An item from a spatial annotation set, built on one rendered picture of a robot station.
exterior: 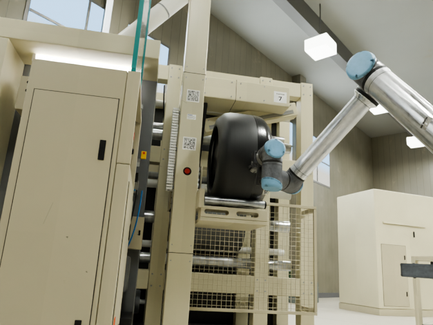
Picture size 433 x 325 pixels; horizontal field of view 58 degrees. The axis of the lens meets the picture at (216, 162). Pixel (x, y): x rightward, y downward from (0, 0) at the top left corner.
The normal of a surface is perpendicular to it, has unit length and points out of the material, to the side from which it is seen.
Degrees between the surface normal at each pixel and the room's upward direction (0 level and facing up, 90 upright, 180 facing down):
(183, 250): 90
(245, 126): 63
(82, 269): 90
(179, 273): 90
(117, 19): 90
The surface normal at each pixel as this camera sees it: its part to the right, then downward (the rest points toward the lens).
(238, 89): 0.18, -0.25
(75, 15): 0.76, -0.13
